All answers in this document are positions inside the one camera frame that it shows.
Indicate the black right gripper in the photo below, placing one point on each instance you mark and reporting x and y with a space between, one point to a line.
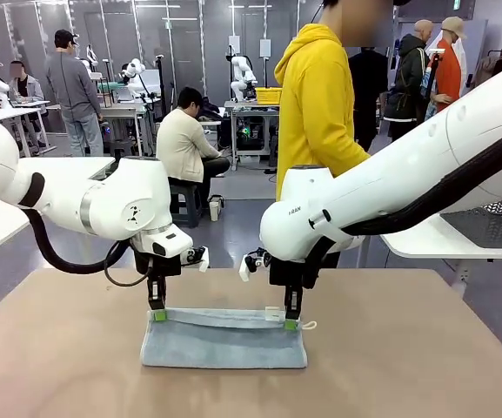
287 274

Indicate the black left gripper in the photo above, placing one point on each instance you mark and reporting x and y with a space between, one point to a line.
159 267

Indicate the light blue towel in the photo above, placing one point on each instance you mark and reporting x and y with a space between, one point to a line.
224 344

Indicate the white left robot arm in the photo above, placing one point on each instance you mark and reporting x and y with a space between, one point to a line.
102 200

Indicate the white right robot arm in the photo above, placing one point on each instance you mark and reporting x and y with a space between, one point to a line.
385 183

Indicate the dark grey plastic basket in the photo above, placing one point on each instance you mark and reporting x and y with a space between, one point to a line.
494 226

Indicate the grey stool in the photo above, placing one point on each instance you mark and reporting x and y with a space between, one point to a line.
187 204

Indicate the pale tumbler cup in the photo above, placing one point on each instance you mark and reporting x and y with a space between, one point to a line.
214 211

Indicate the seated person cream sweater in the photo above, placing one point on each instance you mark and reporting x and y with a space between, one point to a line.
176 143

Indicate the metal workbench with computer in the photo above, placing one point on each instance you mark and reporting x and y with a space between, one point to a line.
250 130

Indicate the person in yellow hoodie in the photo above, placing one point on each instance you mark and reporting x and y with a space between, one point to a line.
316 109

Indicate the yellow plastic crate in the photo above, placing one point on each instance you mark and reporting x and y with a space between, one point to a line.
268 94

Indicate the man grey jacket black cap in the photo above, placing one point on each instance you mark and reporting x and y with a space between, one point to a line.
72 87

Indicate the person in black shirt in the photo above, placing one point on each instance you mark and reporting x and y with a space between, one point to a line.
368 87

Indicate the white background desk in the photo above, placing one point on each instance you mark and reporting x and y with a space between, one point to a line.
20 112

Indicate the seated person grey jacket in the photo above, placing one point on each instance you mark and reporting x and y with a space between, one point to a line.
28 89

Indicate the mannequin in black jacket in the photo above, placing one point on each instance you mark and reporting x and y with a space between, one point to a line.
409 69

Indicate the mannequin orange dress tan cap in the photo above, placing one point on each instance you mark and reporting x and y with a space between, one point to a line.
446 65

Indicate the clothes rack with coats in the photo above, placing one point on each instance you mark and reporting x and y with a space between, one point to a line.
483 67

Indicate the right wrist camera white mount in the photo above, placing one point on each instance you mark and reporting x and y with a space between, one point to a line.
245 270

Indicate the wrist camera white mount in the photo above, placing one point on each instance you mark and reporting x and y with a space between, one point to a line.
202 261
245 270

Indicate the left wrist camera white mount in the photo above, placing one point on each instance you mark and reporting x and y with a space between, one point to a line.
202 261

